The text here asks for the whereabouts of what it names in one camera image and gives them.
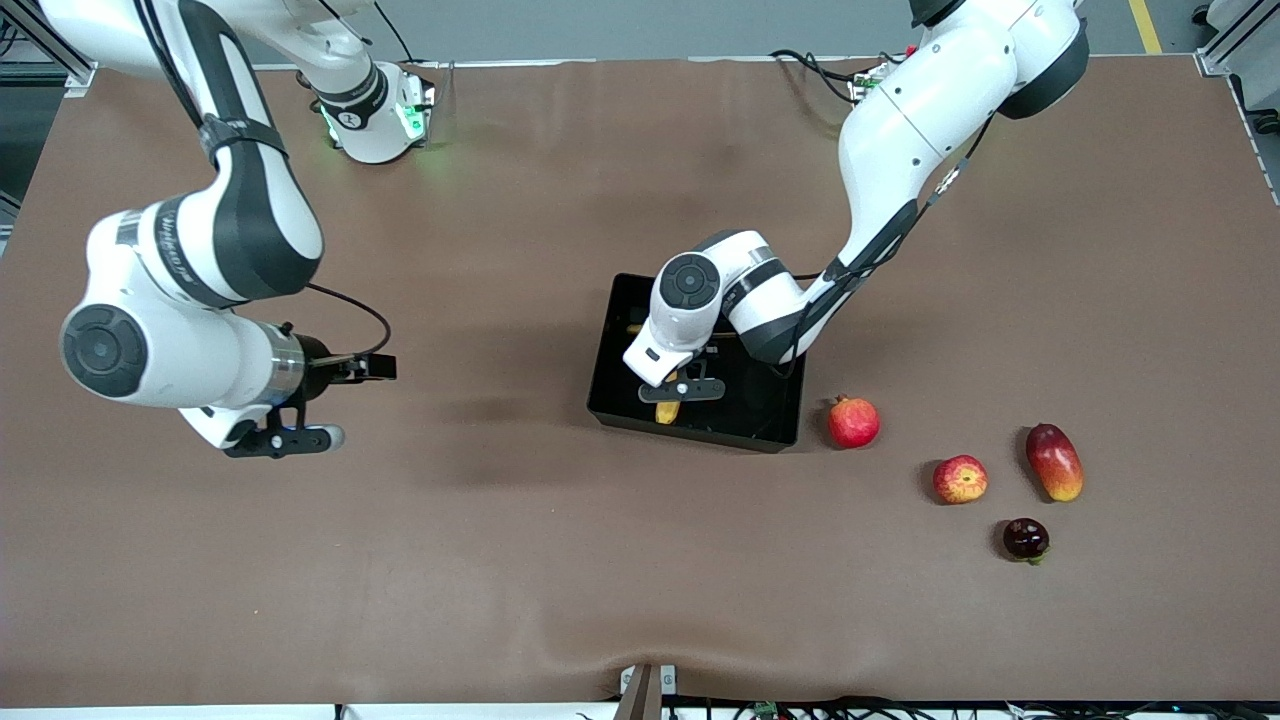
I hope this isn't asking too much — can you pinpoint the yellow banana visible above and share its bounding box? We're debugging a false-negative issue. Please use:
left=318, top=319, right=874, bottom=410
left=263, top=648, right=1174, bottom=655
left=627, top=322, right=683, bottom=426

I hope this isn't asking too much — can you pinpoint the black plastic box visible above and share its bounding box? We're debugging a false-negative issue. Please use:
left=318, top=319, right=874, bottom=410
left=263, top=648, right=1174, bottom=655
left=586, top=273, right=807, bottom=454

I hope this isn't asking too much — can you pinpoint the red yellow apple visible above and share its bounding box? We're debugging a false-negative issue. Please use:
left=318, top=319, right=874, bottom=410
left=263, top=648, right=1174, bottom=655
left=933, top=455, right=989, bottom=505

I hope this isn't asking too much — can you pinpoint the red pomegranate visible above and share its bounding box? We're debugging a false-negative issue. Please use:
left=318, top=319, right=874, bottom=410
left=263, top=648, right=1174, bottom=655
left=826, top=394, right=882, bottom=450

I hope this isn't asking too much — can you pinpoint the brown table mat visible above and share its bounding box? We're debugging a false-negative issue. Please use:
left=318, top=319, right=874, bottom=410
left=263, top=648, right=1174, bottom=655
left=0, top=55, right=1280, bottom=709

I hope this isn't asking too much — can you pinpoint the red yellow mango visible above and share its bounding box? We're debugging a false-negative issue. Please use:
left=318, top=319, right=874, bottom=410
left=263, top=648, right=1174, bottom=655
left=1025, top=423, right=1085, bottom=503

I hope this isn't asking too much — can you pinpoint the dark purple mangosteen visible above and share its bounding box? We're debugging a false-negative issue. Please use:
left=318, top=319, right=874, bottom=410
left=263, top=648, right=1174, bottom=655
left=1003, top=517, right=1051, bottom=566

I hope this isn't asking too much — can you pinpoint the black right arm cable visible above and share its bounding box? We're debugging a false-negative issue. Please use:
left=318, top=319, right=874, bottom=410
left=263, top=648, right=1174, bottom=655
left=135, top=0, right=394, bottom=366

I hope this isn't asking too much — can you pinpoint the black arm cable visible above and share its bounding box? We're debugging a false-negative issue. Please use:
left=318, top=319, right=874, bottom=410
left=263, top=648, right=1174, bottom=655
left=820, top=110, right=1001, bottom=301
left=135, top=0, right=394, bottom=366

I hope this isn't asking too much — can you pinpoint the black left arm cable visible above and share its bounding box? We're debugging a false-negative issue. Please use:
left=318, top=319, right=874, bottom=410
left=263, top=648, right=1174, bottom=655
left=820, top=110, right=1001, bottom=301

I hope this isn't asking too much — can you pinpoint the black base cable bundle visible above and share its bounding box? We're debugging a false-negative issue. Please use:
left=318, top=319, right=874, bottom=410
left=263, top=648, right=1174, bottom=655
left=768, top=48, right=883, bottom=106

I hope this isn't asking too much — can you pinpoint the aluminium frame profile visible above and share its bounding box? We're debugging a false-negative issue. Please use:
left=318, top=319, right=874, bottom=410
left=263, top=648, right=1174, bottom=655
left=1193, top=0, right=1280, bottom=79
left=0, top=0, right=98, bottom=96

